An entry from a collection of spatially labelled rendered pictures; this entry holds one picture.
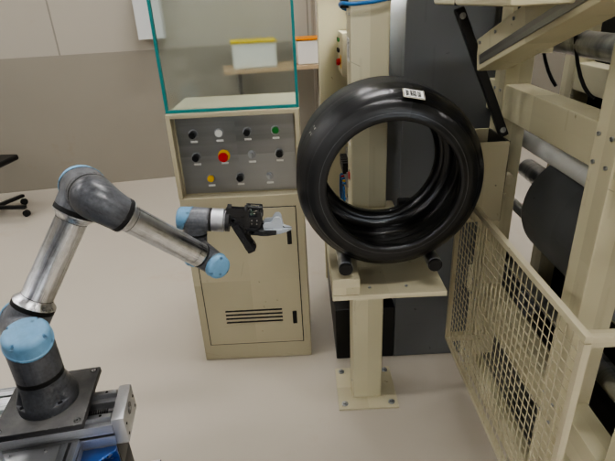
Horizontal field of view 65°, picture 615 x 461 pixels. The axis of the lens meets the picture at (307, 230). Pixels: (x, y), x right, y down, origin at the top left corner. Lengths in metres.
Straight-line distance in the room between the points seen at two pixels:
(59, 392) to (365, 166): 1.19
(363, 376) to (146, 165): 3.83
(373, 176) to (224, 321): 1.13
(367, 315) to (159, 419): 1.05
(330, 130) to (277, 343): 1.45
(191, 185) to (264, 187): 0.32
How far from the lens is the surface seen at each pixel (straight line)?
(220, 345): 2.60
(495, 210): 1.90
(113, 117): 5.43
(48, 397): 1.48
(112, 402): 1.58
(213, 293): 2.41
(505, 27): 1.53
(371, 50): 1.71
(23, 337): 1.43
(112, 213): 1.32
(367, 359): 2.23
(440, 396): 2.43
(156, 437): 2.36
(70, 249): 1.47
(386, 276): 1.69
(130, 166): 5.53
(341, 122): 1.36
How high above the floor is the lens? 1.67
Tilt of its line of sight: 25 degrees down
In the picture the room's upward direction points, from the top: 3 degrees counter-clockwise
